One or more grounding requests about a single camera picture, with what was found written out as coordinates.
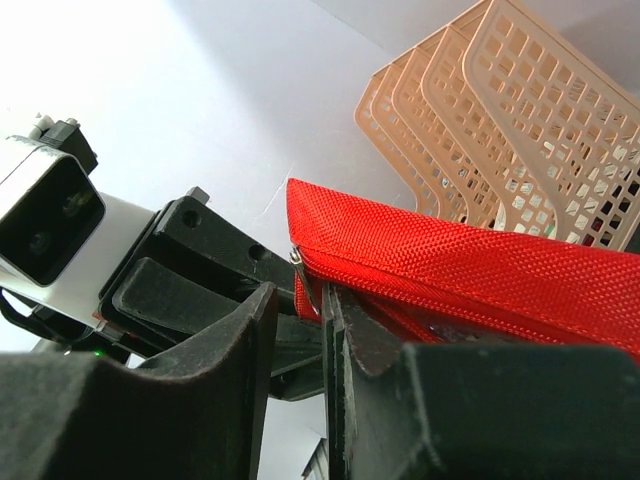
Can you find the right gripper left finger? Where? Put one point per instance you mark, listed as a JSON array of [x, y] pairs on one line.
[[195, 411]]

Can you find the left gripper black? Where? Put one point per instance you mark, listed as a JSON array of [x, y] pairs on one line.
[[188, 268]]

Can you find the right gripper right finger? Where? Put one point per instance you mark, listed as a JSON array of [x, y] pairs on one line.
[[399, 410]]

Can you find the red first aid kit pouch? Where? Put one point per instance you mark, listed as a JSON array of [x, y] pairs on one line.
[[532, 288]]

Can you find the orange plastic file organizer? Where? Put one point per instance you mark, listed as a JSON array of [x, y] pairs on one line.
[[496, 121]]

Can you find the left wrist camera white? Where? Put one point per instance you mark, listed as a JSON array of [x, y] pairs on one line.
[[61, 239]]

